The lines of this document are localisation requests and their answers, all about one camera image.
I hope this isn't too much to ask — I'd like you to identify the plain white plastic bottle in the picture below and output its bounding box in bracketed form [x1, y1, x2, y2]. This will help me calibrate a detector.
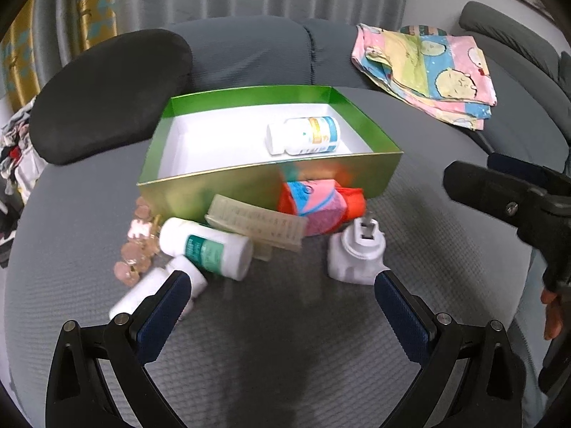
[108, 256, 207, 320]

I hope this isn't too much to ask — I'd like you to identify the white plug adapter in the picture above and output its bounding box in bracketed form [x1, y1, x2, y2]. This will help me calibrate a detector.
[327, 215, 388, 286]

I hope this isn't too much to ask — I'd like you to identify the white bottle green label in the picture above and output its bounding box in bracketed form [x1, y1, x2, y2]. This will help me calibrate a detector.
[159, 218, 254, 281]

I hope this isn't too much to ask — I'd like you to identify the red pink small carton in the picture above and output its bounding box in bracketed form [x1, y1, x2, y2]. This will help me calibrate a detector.
[278, 179, 366, 237]

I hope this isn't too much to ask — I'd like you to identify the translucent beige hair claw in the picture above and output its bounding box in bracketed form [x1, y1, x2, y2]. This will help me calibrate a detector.
[205, 194, 307, 262]

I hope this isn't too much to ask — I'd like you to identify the person's right hand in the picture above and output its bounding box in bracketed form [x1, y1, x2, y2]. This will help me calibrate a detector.
[540, 248, 571, 341]

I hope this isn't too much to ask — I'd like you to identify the grey armchair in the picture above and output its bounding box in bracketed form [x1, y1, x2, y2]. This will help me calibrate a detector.
[459, 1, 570, 138]

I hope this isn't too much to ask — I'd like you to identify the colourful cartoon folded cloth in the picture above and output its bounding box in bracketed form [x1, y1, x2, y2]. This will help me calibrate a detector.
[351, 23, 497, 132]

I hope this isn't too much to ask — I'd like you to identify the pink flower hair clip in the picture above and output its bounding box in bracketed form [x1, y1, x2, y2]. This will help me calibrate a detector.
[113, 196, 162, 287]

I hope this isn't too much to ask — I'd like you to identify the pile of clothes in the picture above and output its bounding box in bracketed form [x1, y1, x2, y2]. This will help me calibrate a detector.
[1, 98, 46, 269]

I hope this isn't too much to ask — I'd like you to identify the white bottle blue orange label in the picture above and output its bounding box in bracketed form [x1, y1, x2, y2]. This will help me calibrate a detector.
[266, 116, 341, 157]

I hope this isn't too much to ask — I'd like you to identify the green open cardboard box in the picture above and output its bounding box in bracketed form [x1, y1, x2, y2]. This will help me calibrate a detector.
[137, 85, 402, 220]

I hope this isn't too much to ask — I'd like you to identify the black round cushion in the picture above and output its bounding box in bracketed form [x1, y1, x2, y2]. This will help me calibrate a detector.
[29, 29, 193, 165]

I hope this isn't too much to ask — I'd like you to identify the gold patterned curtain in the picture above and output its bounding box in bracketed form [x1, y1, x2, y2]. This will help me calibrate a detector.
[1, 0, 118, 111]

